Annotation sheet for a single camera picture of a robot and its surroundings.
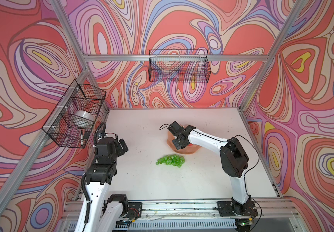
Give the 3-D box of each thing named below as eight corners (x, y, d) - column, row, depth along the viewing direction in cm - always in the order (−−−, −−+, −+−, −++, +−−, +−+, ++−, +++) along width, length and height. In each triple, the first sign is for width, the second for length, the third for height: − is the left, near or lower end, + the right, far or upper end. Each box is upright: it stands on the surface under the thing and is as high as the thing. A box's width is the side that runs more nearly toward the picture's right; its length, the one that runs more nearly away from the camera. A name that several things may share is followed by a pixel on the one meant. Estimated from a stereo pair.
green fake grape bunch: (156, 166, 90) (156, 163, 86) (157, 157, 94) (157, 154, 90) (184, 166, 90) (185, 163, 86) (183, 157, 94) (184, 154, 90)
